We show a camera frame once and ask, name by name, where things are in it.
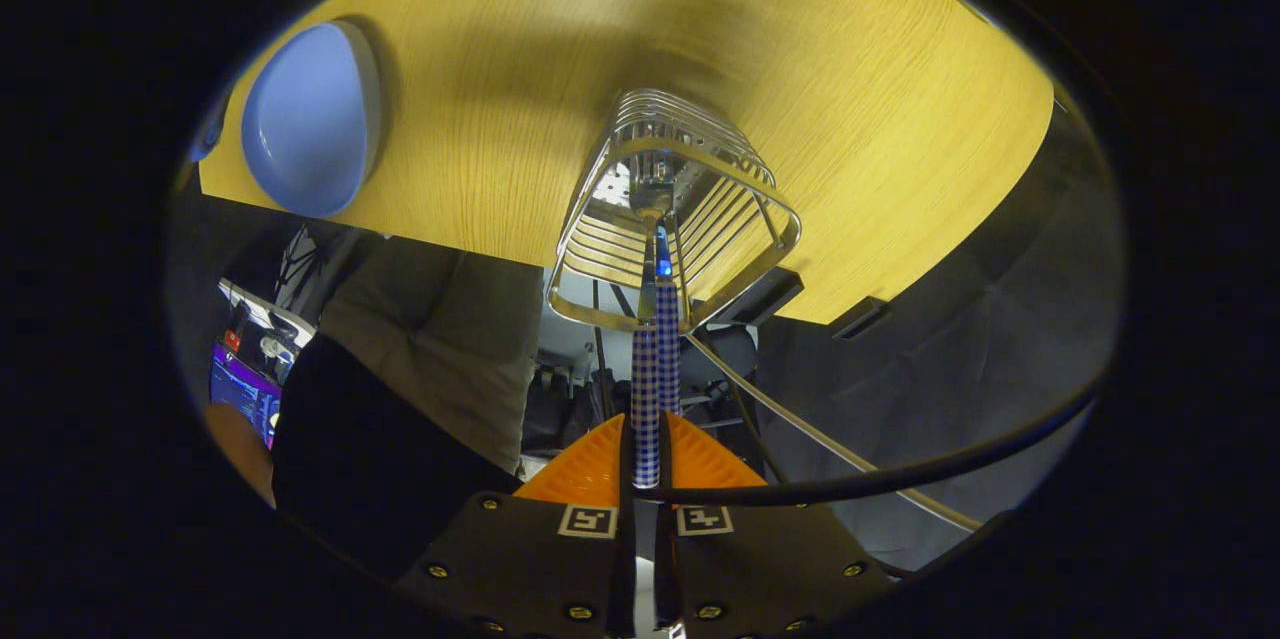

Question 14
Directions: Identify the black table bracket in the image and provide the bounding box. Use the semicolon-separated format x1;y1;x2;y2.
830;296;891;341
700;267;804;328

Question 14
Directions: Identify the checked handle fork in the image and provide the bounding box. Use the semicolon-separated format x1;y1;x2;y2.
628;204;663;490

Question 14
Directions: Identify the person's grey trouser leg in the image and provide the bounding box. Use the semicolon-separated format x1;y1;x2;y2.
318;237;546;475

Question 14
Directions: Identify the metal wire basket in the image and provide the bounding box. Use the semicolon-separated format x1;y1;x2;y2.
546;88;804;334

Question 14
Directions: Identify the blue folded towel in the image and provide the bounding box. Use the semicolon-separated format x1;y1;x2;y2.
193;91;231;165

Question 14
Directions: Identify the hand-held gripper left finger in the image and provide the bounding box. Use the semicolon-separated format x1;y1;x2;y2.
395;414;638;639

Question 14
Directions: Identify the checked handle spoon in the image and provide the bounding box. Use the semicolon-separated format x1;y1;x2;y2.
652;224;685;417

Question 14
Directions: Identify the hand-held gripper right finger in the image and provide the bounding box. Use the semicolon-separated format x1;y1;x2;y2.
655;411;891;639

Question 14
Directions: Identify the thin grey cable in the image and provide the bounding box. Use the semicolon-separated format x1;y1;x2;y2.
685;329;986;532

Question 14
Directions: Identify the open laptop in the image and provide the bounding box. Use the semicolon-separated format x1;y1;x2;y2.
208;279;319;450

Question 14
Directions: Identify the blue round plate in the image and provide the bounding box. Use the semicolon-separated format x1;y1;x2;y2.
240;20;383;220

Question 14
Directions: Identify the thick black cable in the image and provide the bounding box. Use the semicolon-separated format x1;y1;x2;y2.
640;374;1106;508

